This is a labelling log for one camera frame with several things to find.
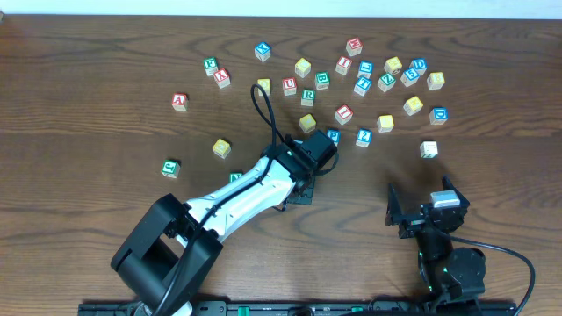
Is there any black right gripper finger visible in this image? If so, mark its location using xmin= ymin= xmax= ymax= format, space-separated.
xmin=385 ymin=183 xmax=403 ymax=226
xmin=442 ymin=176 xmax=461 ymax=198

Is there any green N wooden block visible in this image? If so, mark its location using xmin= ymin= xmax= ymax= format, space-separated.
xmin=229 ymin=172 xmax=243 ymax=183

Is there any green R wooden block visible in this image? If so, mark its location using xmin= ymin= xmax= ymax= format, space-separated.
xmin=300 ymin=89 xmax=316 ymax=107

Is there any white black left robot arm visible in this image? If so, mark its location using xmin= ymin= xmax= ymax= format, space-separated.
xmin=111 ymin=131 xmax=337 ymax=315

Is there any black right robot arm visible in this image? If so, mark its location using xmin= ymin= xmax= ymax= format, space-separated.
xmin=385 ymin=176 xmax=486 ymax=305

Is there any blue P wooden block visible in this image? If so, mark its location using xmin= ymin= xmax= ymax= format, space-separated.
xmin=327 ymin=129 xmax=341 ymax=146

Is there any blue D block lower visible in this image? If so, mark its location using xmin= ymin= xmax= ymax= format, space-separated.
xmin=429 ymin=107 xmax=449 ymax=126

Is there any blue d block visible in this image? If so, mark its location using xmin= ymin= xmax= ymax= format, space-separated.
xmin=429 ymin=107 xmax=449 ymax=126
xmin=409 ymin=58 xmax=428 ymax=75

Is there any yellow Q wooden block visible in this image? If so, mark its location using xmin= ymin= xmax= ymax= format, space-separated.
xmin=299 ymin=114 xmax=317 ymax=133

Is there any blue 2 wooden block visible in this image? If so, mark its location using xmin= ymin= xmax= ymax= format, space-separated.
xmin=356 ymin=128 xmax=372 ymax=147

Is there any yellow S wooden block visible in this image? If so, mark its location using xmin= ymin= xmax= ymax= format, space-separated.
xmin=377 ymin=115 xmax=394 ymax=133

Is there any yellow K wooden block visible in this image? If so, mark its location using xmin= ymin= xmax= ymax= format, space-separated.
xmin=403 ymin=96 xmax=423 ymax=116

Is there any red I block lower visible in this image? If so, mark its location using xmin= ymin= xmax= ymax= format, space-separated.
xmin=335 ymin=104 xmax=354 ymax=126

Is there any red i block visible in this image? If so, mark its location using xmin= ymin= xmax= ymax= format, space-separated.
xmin=335 ymin=104 xmax=354 ymax=126
xmin=335 ymin=56 xmax=352 ymax=75

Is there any yellow G wooden block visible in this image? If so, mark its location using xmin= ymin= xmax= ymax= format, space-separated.
xmin=212 ymin=139 xmax=232 ymax=159

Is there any yellow 8 wooden block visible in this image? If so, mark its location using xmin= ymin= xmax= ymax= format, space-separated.
xmin=427 ymin=72 xmax=445 ymax=90

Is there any red U block upper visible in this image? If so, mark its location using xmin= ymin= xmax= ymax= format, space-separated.
xmin=282 ymin=77 xmax=298 ymax=96

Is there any blue 5 wooden block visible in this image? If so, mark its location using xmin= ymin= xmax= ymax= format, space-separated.
xmin=400 ymin=68 xmax=420 ymax=87

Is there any yellow block left middle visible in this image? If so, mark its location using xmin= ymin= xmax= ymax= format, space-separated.
xmin=257 ymin=78 xmax=271 ymax=97

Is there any green B wooden block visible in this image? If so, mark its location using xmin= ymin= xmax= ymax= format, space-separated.
xmin=315 ymin=71 xmax=330 ymax=90

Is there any green Z wooden block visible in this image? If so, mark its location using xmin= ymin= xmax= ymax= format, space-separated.
xmin=378 ymin=73 xmax=396 ymax=92

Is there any blue T wooden block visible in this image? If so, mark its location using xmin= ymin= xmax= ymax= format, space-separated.
xmin=354 ymin=76 xmax=372 ymax=97

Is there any blue D block upper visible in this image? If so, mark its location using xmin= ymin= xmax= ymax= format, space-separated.
xmin=409 ymin=58 xmax=428 ymax=75

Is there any yellow block upper centre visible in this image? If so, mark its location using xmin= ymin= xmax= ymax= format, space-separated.
xmin=295 ymin=58 xmax=312 ymax=78

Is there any yellow block upper right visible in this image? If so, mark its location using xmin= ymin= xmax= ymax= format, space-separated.
xmin=384 ymin=56 xmax=402 ymax=75

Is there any green J wooden block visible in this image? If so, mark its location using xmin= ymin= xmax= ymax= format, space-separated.
xmin=161 ymin=160 xmax=181 ymax=178

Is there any red I block upper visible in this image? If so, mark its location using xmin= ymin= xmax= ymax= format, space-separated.
xmin=335 ymin=56 xmax=352 ymax=75

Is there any blue L wooden block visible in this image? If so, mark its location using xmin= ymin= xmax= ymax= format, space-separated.
xmin=357 ymin=61 xmax=374 ymax=79

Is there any red X wooden block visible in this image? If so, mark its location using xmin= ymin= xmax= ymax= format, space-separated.
xmin=213 ymin=68 xmax=231 ymax=89

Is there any blue X wooden block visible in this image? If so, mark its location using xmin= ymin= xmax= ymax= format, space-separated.
xmin=254 ymin=42 xmax=271 ymax=62

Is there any red A wooden block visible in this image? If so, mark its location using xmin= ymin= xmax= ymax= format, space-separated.
xmin=171 ymin=93 xmax=189 ymax=111

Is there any red block far top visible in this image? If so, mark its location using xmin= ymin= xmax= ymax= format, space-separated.
xmin=346 ymin=37 xmax=364 ymax=57

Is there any green F wooden block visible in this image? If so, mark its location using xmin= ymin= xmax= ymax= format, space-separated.
xmin=203 ymin=56 xmax=219 ymax=76

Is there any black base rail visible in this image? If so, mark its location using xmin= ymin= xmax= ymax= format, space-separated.
xmin=77 ymin=298 xmax=518 ymax=316

